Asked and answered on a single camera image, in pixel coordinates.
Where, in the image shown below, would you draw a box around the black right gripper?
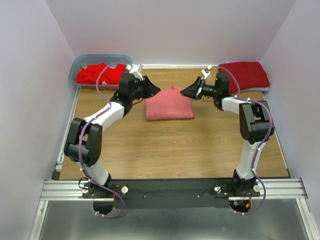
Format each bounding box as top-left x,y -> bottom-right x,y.
180,76 -> 218,101

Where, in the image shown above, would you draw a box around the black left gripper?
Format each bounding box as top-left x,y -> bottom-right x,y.
129,75 -> 161,101

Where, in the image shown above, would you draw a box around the pink t-shirt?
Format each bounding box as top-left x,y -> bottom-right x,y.
145,85 -> 195,121

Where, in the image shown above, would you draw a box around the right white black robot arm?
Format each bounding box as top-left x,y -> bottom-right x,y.
180,72 -> 275,196

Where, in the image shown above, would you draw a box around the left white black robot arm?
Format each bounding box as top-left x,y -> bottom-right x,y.
63,73 -> 161,198

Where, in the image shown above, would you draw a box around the bright red crumpled t-shirts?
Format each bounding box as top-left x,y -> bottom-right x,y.
75,62 -> 127,85

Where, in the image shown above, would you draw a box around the dark red folded t-shirt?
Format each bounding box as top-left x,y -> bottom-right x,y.
218,61 -> 271,94

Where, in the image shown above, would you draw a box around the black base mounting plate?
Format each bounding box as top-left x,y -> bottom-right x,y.
78,177 -> 261,210

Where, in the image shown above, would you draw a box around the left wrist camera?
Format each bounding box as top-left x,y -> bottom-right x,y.
125,63 -> 144,81

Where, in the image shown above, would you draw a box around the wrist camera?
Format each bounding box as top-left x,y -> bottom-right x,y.
201,66 -> 212,81
125,63 -> 144,81

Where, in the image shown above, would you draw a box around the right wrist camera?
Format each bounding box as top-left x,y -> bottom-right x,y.
201,66 -> 212,81

